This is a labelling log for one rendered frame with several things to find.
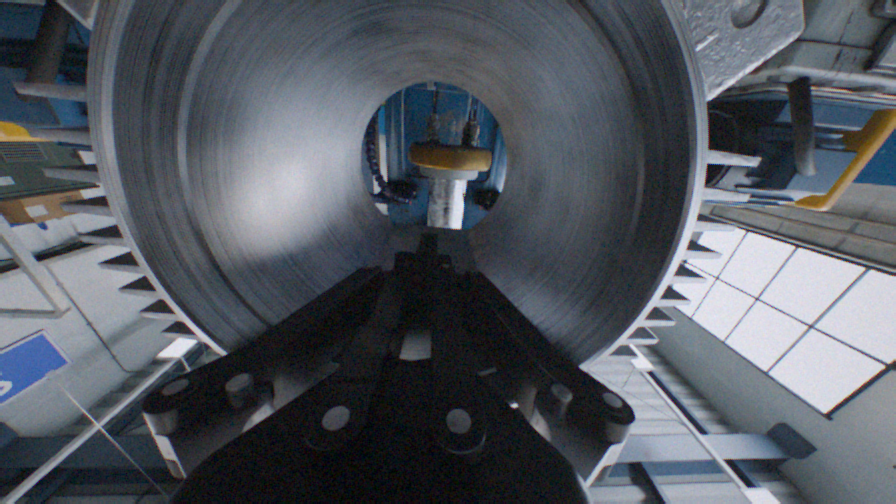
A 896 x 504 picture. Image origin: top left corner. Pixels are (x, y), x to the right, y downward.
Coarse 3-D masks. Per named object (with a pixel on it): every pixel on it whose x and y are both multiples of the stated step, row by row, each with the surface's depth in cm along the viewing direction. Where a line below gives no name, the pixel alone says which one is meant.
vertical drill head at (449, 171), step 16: (432, 112) 44; (432, 128) 44; (464, 128) 54; (416, 144) 47; (432, 144) 45; (448, 144) 53; (464, 144) 47; (416, 160) 47; (432, 160) 45; (448, 160) 44; (464, 160) 44; (480, 160) 46; (432, 176) 49; (448, 176) 48; (464, 176) 49; (432, 192) 52; (448, 192) 51; (464, 192) 53; (432, 208) 54; (448, 208) 53; (432, 224) 55; (448, 224) 54
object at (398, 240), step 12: (396, 228) 26; (408, 228) 26; (420, 228) 26; (432, 228) 27; (444, 228) 27; (456, 228) 28; (396, 240) 23; (408, 240) 23; (444, 240) 24; (456, 240) 24; (468, 240) 25; (384, 252) 20; (444, 252) 21; (456, 252) 22; (468, 252) 22; (384, 264) 19; (456, 264) 20; (468, 264) 20
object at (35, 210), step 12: (72, 192) 211; (0, 204) 180; (12, 204) 181; (24, 204) 183; (36, 204) 190; (48, 204) 196; (12, 216) 185; (24, 216) 186; (36, 216) 190; (48, 216) 196; (60, 216) 203
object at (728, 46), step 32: (64, 0) 4; (96, 0) 4; (704, 0) 4; (736, 0) 5; (768, 0) 5; (800, 0) 5; (704, 32) 5; (736, 32) 5; (768, 32) 5; (800, 32) 5; (704, 64) 5; (736, 64) 5
